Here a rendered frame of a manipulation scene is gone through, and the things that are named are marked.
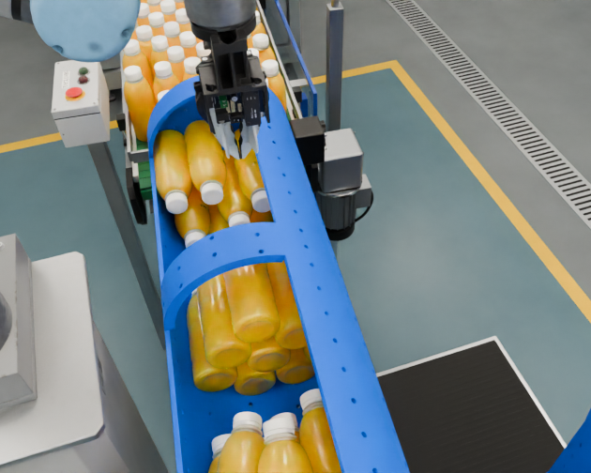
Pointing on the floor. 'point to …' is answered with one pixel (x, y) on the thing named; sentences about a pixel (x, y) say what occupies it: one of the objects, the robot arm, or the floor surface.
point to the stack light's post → (334, 73)
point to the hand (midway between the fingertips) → (238, 146)
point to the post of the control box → (102, 159)
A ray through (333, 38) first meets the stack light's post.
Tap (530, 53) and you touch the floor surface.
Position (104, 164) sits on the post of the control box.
